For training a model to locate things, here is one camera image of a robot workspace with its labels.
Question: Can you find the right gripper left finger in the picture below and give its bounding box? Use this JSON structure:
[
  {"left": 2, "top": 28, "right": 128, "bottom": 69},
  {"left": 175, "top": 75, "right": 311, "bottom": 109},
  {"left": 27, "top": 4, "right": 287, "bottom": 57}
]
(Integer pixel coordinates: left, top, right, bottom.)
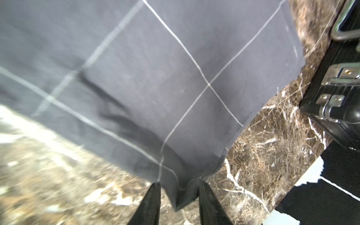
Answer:
[{"left": 127, "top": 183, "right": 161, "bottom": 225}]

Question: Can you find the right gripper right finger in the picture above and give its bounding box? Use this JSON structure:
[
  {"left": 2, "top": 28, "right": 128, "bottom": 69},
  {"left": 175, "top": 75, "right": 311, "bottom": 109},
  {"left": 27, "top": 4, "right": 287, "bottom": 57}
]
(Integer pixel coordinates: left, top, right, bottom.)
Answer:
[{"left": 199, "top": 181, "right": 232, "bottom": 225}]

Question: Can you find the dark grey grid pillowcase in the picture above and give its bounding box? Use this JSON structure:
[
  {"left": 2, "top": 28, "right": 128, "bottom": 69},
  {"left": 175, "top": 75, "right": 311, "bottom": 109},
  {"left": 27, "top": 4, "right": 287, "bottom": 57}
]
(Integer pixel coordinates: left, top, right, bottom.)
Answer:
[{"left": 1, "top": 1, "right": 305, "bottom": 210}]

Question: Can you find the black hard case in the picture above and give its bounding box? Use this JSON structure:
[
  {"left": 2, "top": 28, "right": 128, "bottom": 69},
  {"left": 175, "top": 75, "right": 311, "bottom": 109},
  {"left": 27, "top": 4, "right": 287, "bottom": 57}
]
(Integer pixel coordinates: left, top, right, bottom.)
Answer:
[{"left": 300, "top": 1, "right": 360, "bottom": 152}]

